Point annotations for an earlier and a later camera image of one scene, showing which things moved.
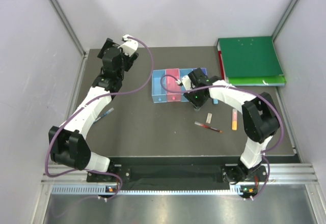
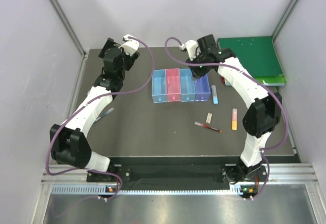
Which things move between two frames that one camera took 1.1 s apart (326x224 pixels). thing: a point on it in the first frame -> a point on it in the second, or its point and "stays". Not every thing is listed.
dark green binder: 253,56 stays
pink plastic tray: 172,85 stays
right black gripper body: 195,98 -> 200,71
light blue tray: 183,72 stays
